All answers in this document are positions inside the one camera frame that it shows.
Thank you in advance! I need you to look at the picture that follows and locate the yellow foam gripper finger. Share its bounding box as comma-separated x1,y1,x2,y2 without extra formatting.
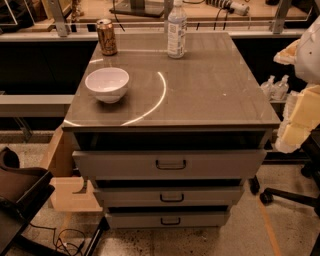
275,85,320,153

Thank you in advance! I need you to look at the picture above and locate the clear plastic water bottle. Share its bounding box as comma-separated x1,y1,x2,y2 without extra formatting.
167,0,187,59

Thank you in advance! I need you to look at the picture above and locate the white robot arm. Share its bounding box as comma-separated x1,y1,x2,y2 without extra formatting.
274,17,320,153

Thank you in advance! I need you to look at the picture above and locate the small clear bottle right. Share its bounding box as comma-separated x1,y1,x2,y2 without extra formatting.
271,75,289,100

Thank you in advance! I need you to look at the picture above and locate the small clear bottle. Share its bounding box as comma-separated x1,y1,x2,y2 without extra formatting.
260,75,275,100
271,75,289,100

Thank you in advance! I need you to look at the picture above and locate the small clear bottle left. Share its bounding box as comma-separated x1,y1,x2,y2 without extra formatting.
260,75,275,100

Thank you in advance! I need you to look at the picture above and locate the black office chair base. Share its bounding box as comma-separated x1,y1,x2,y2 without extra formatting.
258,130,320,256

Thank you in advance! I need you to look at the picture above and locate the grey drawer cabinet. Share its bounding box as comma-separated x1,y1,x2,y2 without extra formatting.
63,33,279,215

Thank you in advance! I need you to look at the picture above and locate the top grey drawer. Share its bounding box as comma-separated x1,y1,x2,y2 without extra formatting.
73,150,266,180

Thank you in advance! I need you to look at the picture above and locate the grey drawer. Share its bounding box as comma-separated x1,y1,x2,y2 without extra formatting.
73,150,266,180
94,186,243,208
105,211,230,229

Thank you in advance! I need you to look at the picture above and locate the bottom grey drawer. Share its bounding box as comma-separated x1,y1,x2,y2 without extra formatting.
105,211,230,229

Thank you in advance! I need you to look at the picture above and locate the white bowl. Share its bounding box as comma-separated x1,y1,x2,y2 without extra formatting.
85,67,129,103

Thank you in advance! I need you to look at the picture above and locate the middle grey drawer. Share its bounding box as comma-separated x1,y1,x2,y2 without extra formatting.
94,186,243,208

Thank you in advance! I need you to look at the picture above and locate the gold drink can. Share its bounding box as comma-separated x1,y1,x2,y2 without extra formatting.
96,19,117,56

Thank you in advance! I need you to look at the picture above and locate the wooden box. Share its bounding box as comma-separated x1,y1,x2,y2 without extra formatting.
40,127,102,212

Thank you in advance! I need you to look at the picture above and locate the dark brown chair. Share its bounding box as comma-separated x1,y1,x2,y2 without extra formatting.
0,147,55,256

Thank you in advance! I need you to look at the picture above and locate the black floor cable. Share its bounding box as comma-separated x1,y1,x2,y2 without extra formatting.
29,222,87,256

